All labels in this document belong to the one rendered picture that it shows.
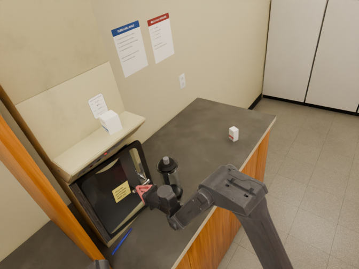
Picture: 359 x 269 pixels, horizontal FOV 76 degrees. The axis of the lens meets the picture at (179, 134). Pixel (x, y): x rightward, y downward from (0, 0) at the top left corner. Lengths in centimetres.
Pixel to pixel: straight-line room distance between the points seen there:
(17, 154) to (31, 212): 80
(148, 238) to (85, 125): 62
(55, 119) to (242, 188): 57
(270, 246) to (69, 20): 76
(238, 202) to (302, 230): 190
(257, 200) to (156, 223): 80
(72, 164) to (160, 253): 59
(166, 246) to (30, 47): 92
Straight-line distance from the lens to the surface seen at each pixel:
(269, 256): 57
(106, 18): 139
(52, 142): 81
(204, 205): 53
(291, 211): 244
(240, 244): 219
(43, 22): 75
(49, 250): 137
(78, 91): 81
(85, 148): 80
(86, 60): 81
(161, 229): 120
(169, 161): 112
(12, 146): 67
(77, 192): 92
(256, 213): 50
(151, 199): 95
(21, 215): 143
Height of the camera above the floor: 196
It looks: 37 degrees down
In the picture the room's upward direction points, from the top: 10 degrees counter-clockwise
